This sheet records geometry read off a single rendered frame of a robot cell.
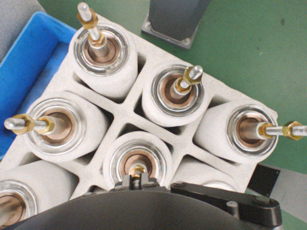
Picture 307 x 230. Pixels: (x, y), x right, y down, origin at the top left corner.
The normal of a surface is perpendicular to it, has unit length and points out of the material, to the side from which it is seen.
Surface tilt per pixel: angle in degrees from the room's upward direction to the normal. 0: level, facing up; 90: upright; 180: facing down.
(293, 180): 90
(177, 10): 90
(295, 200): 90
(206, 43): 0
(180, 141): 0
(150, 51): 0
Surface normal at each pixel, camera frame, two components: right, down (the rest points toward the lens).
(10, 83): 0.88, 0.47
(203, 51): 0.08, -0.08
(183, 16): -0.36, 0.93
